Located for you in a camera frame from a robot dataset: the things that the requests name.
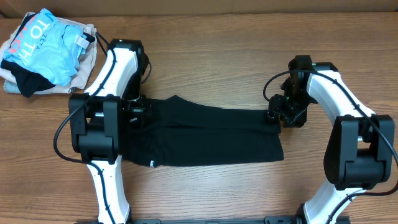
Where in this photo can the black folded garment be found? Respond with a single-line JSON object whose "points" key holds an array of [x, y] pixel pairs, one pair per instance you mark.
{"points": [[28, 82]]}

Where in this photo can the light blue printed t-shirt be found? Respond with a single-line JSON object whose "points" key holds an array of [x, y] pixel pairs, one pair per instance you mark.
{"points": [[47, 46]]}

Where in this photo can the beige folded garment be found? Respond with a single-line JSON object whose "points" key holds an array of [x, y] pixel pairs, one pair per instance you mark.
{"points": [[86, 61]]}

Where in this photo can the black t-shirt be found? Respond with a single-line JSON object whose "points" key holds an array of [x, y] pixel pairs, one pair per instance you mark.
{"points": [[182, 133]]}

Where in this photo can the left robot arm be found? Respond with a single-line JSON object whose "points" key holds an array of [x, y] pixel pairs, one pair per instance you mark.
{"points": [[98, 117]]}

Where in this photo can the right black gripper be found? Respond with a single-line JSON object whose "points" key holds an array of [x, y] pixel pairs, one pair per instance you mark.
{"points": [[277, 108]]}

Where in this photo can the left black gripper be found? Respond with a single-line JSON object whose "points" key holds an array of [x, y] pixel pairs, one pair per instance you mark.
{"points": [[137, 113]]}

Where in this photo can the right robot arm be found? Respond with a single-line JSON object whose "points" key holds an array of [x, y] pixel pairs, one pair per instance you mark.
{"points": [[360, 152]]}

